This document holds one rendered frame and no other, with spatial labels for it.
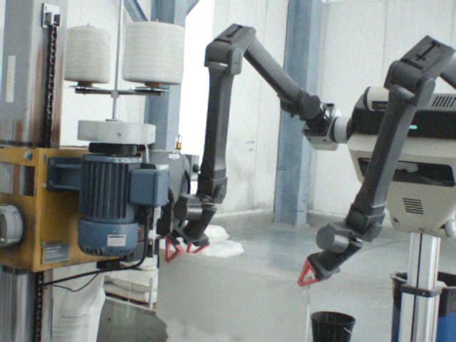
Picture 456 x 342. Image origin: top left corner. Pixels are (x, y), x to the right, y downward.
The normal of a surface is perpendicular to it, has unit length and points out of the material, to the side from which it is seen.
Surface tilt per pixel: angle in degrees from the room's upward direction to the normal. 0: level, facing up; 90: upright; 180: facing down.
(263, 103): 90
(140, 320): 90
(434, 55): 55
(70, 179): 90
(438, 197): 130
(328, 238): 77
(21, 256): 90
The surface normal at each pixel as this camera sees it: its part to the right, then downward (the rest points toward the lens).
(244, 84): 0.82, 0.08
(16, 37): -0.57, 0.00
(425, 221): -0.51, 0.64
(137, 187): -0.18, 0.04
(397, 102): -0.84, 0.12
